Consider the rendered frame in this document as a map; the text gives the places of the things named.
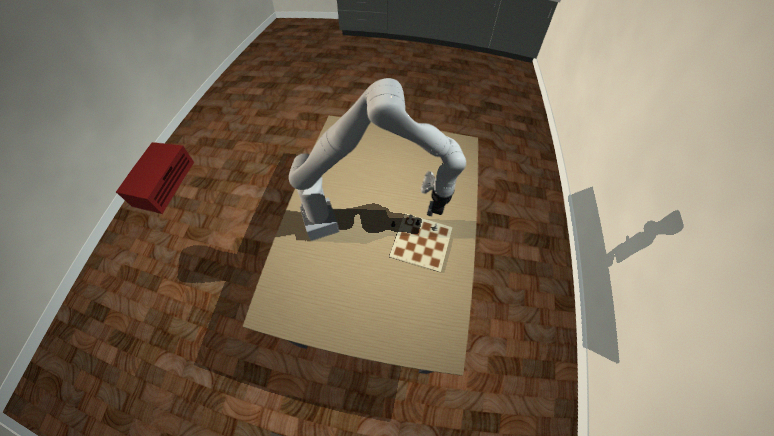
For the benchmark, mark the brown and cream chessboard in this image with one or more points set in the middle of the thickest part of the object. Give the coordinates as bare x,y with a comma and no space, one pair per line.
421,245

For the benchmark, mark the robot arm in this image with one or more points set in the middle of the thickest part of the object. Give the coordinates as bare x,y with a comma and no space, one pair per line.
385,109

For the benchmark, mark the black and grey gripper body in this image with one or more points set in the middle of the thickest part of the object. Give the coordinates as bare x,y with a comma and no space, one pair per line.
440,195

